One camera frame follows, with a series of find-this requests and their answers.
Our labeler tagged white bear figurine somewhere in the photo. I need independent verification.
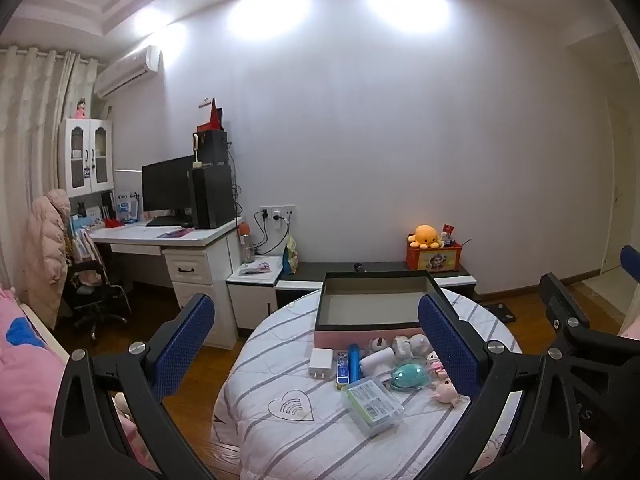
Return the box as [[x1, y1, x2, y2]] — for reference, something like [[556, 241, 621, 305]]
[[392, 335, 431, 361]]

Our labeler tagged black charger cable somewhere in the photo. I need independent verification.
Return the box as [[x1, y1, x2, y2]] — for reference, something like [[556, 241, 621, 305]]
[[252, 210, 292, 256]]

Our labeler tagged red paper decoration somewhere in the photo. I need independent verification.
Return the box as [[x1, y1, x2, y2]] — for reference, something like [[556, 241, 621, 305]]
[[197, 97, 224, 132]]

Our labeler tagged white side table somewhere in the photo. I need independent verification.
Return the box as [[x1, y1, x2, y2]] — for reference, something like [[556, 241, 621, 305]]
[[226, 255, 283, 333]]

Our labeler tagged pink bed blanket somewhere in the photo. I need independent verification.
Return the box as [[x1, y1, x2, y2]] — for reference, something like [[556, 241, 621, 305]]
[[0, 287, 161, 480]]

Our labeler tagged white air conditioner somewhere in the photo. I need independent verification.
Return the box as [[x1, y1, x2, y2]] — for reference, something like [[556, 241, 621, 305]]
[[94, 45, 162, 100]]

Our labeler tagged pink storage box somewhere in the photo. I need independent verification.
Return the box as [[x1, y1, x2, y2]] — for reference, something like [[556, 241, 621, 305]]
[[315, 271, 458, 348]]

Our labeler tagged black speaker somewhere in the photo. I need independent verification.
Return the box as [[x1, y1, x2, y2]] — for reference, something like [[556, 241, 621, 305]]
[[192, 130, 229, 166]]

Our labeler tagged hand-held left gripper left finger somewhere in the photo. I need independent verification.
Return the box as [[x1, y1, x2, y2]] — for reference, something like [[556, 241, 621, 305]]
[[49, 292, 217, 480]]

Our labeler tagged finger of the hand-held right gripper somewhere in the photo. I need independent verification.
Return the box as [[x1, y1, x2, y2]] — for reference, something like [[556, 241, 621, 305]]
[[620, 245, 640, 276], [540, 272, 591, 333]]

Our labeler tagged clear box with green label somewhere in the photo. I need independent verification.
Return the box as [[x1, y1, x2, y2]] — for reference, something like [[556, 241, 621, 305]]
[[342, 377, 405, 436]]

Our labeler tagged white plug-in repellent heater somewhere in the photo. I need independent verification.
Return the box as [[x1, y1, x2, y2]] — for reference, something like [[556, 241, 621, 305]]
[[359, 347, 396, 378]]

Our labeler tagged white charger plug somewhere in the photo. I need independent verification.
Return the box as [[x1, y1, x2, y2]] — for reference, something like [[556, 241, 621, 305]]
[[309, 349, 334, 383]]

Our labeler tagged pink block toy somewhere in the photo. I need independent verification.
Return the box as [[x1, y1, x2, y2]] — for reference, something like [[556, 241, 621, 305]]
[[425, 352, 448, 380]]

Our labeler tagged bottle with orange cap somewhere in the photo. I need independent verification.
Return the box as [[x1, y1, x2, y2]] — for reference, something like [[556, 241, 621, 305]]
[[239, 224, 256, 263]]

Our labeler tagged long blue foil box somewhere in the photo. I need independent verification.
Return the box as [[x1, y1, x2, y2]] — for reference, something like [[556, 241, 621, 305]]
[[334, 351, 351, 391]]

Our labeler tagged black-topped low bench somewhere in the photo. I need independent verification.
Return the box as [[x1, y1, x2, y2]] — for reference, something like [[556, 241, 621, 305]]
[[277, 261, 480, 302]]

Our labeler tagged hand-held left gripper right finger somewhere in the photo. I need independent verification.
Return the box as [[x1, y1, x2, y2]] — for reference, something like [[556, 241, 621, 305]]
[[415, 294, 583, 480]]

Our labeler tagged orange printed box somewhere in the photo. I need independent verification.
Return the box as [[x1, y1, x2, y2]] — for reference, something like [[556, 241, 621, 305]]
[[405, 240, 463, 273]]

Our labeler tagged black monitor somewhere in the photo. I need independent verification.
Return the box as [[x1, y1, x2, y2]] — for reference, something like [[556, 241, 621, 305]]
[[141, 155, 196, 226]]

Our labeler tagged white glass-door cabinet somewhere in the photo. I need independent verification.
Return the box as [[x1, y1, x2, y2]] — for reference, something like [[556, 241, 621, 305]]
[[57, 117, 116, 198]]

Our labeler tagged black floor scale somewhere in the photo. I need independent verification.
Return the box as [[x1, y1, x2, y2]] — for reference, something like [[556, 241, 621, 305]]
[[482, 301, 518, 323]]

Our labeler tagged orange octopus plush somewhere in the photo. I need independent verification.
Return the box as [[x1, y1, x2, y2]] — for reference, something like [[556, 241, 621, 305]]
[[407, 224, 442, 250]]

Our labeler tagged white bed frame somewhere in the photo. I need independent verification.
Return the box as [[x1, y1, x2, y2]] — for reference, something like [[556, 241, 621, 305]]
[[15, 300, 71, 361]]

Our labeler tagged black computer tower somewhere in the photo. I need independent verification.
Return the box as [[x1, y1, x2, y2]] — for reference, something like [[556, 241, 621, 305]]
[[189, 164, 237, 230]]

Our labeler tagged beige curtain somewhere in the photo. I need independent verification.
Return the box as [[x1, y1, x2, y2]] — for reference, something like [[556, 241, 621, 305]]
[[0, 46, 101, 291]]

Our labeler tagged yellow blue snack bag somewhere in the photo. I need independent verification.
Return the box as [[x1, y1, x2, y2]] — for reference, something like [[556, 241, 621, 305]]
[[282, 236, 300, 275]]

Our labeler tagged teal silicone brush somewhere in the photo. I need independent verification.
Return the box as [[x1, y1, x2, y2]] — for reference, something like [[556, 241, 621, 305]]
[[390, 360, 432, 392]]

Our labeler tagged pink puffer coat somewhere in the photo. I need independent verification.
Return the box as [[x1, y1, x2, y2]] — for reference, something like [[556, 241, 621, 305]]
[[25, 189, 73, 331]]

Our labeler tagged white desk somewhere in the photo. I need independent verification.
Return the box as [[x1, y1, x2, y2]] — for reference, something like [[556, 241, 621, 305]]
[[90, 217, 246, 351]]

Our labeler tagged pink pig figurine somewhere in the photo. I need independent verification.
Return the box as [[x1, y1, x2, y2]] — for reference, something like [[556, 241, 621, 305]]
[[431, 377, 463, 406]]

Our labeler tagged blue white package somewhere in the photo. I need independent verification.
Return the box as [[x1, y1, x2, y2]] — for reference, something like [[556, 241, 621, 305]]
[[114, 192, 138, 223]]

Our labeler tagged black office chair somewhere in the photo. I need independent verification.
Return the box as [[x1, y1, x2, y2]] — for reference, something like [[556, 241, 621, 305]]
[[62, 255, 132, 343]]

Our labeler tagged white striped quilt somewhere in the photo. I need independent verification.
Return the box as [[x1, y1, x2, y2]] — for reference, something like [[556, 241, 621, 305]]
[[211, 287, 523, 480]]

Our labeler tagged white wall outlet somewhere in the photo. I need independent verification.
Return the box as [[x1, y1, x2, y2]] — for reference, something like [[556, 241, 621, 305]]
[[259, 205, 297, 222]]

